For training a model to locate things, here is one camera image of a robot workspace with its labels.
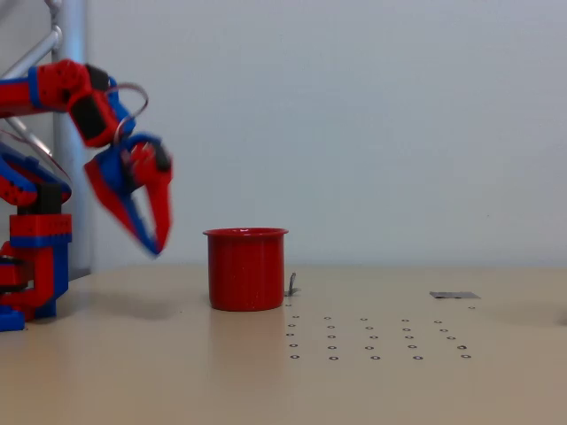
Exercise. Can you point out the red blue robot arm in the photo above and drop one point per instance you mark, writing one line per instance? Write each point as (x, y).
(53, 84)

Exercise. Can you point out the small metal bracket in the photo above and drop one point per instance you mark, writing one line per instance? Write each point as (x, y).
(291, 285)

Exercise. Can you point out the red enamel cup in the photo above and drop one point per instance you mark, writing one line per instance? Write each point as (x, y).
(246, 274)

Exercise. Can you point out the red blue gripper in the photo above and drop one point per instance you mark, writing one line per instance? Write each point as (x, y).
(125, 172)

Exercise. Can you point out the silver metal tube frame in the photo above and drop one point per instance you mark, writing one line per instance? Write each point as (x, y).
(73, 26)

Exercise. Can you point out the flat grey metal plate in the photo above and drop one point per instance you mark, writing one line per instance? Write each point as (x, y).
(454, 295)

